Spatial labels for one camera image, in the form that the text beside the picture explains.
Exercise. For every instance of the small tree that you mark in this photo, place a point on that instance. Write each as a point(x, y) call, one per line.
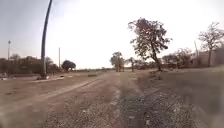
point(132, 62)
point(117, 60)

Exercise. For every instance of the gravel dirt road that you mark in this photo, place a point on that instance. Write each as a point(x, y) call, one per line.
point(100, 100)

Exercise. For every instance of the round dark tree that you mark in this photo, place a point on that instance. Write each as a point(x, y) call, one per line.
point(68, 64)

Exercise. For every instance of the large leafy tree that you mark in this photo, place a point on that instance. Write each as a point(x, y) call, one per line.
point(150, 36)

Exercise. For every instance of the thin pole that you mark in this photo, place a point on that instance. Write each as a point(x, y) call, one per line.
point(59, 58)

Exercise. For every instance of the pale kerb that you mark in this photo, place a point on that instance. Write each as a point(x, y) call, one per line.
point(53, 78)

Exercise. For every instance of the group of low trees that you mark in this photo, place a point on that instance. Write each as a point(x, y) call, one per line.
point(178, 56)

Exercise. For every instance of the tall pole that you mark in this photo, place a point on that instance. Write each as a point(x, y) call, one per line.
point(43, 46)

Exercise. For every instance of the dry grass field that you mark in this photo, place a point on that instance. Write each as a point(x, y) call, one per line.
point(193, 83)

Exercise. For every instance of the row of dark trees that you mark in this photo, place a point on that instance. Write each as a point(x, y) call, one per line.
point(23, 65)

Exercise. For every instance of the bare tree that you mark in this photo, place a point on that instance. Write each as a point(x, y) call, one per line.
point(211, 38)

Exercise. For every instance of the light pole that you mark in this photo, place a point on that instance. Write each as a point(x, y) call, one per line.
point(9, 50)

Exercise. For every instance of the pale building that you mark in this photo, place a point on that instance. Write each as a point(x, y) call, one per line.
point(216, 57)

